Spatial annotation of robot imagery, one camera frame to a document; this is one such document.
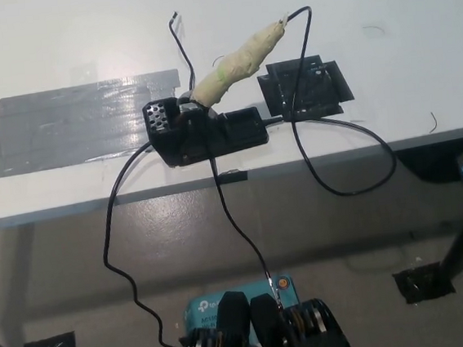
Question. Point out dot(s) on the black robot torso blocks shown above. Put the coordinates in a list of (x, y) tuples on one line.
[(267, 334)]

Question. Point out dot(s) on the small black tape strip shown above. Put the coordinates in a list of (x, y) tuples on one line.
[(234, 176)]

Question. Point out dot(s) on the square black tape patch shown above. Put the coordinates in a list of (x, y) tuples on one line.
[(322, 91)]

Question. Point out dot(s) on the teal router box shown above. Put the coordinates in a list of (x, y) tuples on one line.
[(201, 309)]

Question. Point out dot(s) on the large grey duct tape patch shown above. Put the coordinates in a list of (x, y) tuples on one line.
[(67, 123)]

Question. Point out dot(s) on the black table frame bracket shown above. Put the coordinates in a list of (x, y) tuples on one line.
[(431, 164)]

